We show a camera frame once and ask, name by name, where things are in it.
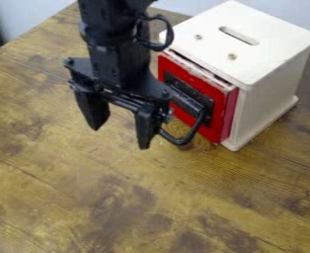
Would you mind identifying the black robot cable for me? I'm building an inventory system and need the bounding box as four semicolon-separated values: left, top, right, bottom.
133;14;174;52

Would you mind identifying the red drawer front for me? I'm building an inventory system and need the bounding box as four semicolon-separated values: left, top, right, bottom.
157;49;238;143

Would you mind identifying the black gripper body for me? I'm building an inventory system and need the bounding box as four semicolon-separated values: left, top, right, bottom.
62;42;172;123

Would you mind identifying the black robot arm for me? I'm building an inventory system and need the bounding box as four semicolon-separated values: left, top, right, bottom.
63;0;173;149

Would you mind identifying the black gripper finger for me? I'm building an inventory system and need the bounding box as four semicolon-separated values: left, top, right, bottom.
136;110;160;149
74;91;110;130

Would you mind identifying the black drawer handle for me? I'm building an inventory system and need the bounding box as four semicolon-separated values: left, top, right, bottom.
158;71;214;146

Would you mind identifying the white wooden box cabinet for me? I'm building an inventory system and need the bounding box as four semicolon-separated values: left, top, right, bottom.
157;0;310;151

